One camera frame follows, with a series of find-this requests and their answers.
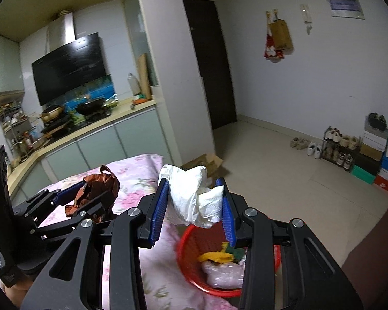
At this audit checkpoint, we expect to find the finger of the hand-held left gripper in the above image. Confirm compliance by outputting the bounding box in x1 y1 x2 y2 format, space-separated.
35 190 117 243
14 181 88 220

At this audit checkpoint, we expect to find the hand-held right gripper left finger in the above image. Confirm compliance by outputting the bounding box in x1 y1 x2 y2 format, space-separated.
21 177 170 310

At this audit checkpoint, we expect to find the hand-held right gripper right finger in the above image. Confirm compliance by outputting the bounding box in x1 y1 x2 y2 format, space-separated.
213 177 364 310

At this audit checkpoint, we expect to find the brown plastic bag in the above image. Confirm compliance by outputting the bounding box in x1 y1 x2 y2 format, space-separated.
65 165 120 218

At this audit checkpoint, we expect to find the white tissue paper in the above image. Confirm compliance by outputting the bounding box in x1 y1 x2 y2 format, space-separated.
158 164 225 230

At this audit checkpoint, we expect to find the red plastic basket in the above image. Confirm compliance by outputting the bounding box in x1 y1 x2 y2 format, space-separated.
177 224 282 298

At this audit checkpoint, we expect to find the clear plastic bag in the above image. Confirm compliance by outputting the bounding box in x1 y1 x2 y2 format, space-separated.
200 260 246 289

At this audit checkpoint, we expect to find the person's left forearm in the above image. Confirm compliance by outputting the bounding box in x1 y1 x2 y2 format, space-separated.
3 282 31 309

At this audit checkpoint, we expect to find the pale green kitchen cabinet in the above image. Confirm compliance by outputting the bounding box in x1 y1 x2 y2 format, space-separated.
6 98 169 201

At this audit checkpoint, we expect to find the flat cardboard box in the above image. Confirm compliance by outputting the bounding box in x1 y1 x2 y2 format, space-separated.
181 153 225 176

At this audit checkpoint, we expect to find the pink floral blanket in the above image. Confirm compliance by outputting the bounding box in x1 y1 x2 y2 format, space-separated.
29 153 246 310

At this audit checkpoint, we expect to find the black gas stove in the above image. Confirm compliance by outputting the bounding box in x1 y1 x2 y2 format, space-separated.
40 110 112 134

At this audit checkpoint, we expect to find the metal spice rack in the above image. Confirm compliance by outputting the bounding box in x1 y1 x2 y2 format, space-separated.
0 102 43 165

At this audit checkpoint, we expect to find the gold cooking pot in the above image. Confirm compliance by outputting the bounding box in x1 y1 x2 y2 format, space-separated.
40 104 65 123

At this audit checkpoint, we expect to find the black wok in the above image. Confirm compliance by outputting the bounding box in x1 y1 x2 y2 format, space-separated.
75 97 106 115

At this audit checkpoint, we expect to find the beige pair of shoes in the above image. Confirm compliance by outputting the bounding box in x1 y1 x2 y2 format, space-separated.
289 136 311 151

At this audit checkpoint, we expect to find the blue backsplash picture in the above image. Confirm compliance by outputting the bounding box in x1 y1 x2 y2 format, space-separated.
56 74 114 112

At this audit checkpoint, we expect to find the white pair of shoes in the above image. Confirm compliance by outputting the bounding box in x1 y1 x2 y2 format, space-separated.
307 142 323 159

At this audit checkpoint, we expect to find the black range hood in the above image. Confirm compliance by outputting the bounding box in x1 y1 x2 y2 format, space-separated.
31 11 106 106

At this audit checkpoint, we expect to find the clear plastic jug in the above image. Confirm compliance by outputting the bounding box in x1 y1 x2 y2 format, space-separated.
127 73 141 97

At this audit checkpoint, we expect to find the black shoe rack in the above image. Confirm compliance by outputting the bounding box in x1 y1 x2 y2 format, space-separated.
320 127 363 170

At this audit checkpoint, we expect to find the wooden cutting board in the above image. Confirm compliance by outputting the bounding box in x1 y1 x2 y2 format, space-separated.
136 53 152 100

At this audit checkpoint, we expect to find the dark wooden door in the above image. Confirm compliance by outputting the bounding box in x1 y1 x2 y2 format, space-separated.
182 0 238 130

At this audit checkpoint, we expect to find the stack of shoe boxes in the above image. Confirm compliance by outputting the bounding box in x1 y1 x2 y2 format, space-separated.
351 131 388 193

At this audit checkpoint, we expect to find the red hanging bag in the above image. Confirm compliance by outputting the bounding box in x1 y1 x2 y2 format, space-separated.
263 32 285 63

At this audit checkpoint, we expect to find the dark pair of sandals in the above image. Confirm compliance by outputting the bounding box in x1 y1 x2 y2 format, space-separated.
366 112 388 131

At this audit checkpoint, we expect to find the frosted glass partition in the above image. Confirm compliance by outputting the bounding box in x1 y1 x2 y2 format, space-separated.
123 0 159 86

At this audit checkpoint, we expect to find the brown paper bag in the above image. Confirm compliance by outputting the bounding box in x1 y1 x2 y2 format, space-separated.
268 10 293 51

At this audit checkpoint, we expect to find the white intercom handset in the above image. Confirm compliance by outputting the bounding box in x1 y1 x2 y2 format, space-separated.
299 4 312 34

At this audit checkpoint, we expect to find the grey electrical panel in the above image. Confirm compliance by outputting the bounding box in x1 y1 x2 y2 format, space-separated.
323 0 366 20

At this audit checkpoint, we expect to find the pale green wall cabinet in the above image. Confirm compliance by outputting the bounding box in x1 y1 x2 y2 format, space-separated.
0 29 26 99

